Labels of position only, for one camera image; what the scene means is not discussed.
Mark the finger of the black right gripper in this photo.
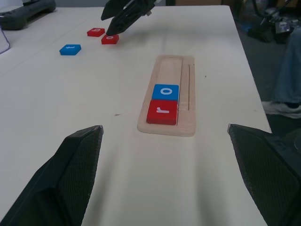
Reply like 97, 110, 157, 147
106, 1, 144, 37
101, 0, 136, 21

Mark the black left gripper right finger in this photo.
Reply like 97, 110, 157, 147
227, 123, 301, 226

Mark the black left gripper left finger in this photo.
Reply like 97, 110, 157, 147
0, 125, 104, 226

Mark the red letter o block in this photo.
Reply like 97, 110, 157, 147
101, 34, 119, 45

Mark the red letter b block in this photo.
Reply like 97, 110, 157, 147
87, 28, 106, 38

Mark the blue letter t block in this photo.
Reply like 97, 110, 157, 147
59, 44, 82, 56

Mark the blue letter o block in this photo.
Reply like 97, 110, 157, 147
151, 84, 180, 101

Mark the long wooden letter tray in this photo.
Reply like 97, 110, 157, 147
137, 55, 196, 137

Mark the red letter r block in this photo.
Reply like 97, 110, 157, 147
146, 99, 178, 125

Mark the grey sneaker shoe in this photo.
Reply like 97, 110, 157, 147
261, 100, 301, 120

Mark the black handheld controller device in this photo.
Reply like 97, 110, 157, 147
0, 0, 57, 31

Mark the person's leg in blue jeans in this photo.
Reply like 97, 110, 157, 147
274, 28, 301, 105

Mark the black equipment pile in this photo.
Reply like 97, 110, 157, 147
246, 13, 296, 44

